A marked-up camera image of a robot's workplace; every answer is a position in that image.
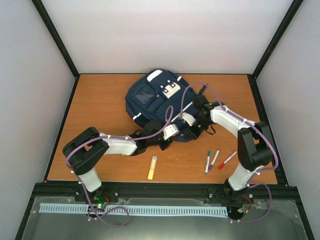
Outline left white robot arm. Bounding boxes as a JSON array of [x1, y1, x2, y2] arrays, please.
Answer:
[[62, 120, 179, 202]]

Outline red whiteboard marker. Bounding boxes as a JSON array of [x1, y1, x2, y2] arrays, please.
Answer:
[[218, 151, 237, 170]]

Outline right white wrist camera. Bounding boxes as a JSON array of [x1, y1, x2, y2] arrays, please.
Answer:
[[178, 112, 196, 127]]

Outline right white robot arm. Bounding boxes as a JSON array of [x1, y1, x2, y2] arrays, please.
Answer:
[[179, 95, 279, 203]]

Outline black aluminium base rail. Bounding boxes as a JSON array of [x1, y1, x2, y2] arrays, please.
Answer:
[[32, 181, 300, 208]]

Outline navy blue student backpack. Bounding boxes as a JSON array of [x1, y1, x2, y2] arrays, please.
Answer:
[[125, 69, 207, 143]]

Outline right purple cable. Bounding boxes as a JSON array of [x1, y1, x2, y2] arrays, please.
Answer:
[[178, 81, 279, 224]]

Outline left black frame post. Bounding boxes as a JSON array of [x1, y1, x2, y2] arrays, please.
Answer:
[[31, 0, 80, 79]]

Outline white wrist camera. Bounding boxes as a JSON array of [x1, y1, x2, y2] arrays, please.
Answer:
[[178, 112, 196, 127], [163, 124, 179, 141]]

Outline right black frame post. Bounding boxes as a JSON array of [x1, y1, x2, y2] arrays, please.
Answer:
[[252, 0, 304, 81]]

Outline light blue cable duct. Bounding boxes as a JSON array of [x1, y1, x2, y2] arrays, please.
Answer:
[[38, 203, 228, 218]]

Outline purple whiteboard marker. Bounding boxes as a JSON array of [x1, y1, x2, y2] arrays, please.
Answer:
[[208, 149, 220, 171]]

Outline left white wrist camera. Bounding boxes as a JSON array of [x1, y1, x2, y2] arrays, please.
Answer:
[[163, 124, 179, 141]]

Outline green whiteboard marker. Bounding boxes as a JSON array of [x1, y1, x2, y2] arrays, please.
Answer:
[[204, 150, 211, 175]]

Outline black frame post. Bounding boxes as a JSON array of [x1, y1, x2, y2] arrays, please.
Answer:
[[252, 0, 304, 81], [31, 0, 80, 79]]

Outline yellow highlighter marker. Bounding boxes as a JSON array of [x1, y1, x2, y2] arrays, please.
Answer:
[[147, 156, 158, 180]]

